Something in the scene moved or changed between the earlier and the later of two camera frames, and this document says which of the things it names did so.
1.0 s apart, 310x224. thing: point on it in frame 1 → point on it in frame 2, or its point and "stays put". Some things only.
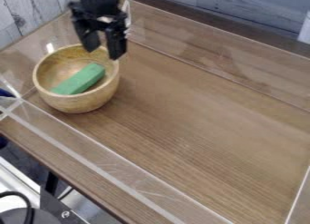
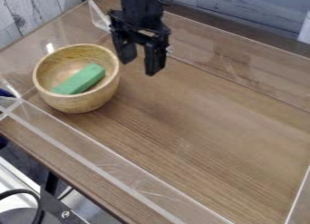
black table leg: x=50 y=183 stays put
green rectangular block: x=77 y=83 stays put
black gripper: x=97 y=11 → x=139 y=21
